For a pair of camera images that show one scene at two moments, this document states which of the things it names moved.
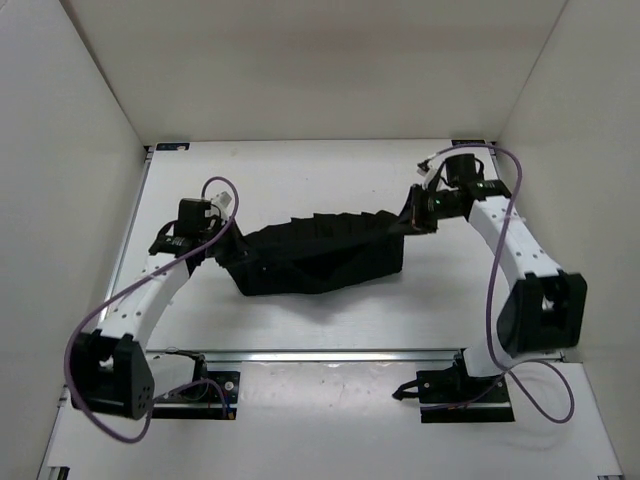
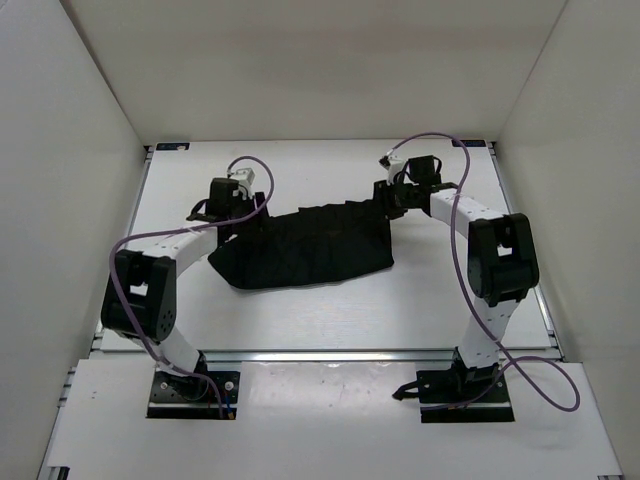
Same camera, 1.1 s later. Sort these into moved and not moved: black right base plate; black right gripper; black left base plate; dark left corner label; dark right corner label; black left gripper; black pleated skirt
Moved: black right gripper; black left gripper; black pleated skirt
Not moved: dark left corner label; black left base plate; dark right corner label; black right base plate
